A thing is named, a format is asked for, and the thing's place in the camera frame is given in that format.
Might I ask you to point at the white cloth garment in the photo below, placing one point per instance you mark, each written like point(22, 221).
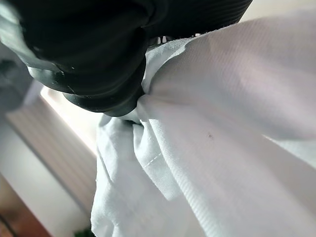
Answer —
point(209, 128)

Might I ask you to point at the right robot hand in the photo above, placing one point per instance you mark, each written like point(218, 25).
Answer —
point(89, 49)

